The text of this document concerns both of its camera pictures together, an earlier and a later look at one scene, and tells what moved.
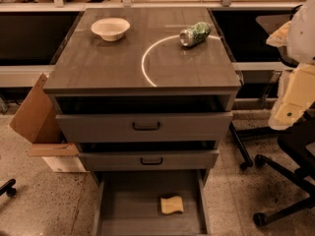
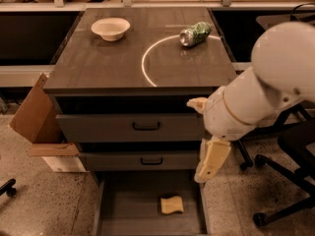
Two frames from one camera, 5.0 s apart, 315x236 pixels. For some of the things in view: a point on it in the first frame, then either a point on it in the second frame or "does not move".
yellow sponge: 171,205 does not move
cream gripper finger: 280,38 to 199,103
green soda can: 195,33 does not move
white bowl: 110,29 does not move
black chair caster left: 8,188 does not move
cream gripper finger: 296,95 to 213,153
